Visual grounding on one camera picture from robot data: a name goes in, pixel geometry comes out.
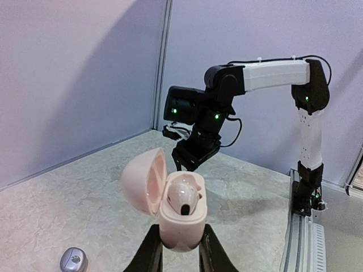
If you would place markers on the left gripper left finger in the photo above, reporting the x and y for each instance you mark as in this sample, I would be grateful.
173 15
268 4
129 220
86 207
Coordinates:
149 256

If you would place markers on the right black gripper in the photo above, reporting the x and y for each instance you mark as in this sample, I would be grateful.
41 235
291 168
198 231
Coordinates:
192 153

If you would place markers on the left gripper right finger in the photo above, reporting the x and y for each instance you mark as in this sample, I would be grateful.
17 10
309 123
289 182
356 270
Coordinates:
212 256

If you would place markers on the white earbud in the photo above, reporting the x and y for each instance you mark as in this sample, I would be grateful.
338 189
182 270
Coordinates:
183 194

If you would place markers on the white round charging case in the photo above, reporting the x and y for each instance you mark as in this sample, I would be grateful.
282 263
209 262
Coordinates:
145 182

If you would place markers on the blue earbud charging case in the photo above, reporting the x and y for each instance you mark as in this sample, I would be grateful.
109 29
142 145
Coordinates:
74 260

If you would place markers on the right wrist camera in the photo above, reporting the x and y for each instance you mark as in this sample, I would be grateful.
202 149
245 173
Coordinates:
175 132

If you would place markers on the right aluminium frame post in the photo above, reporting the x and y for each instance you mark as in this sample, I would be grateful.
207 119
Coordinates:
159 73

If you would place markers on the aluminium front rail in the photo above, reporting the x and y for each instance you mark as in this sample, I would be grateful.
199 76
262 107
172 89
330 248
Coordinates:
305 244

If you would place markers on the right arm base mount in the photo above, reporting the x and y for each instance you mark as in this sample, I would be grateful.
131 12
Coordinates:
307 190

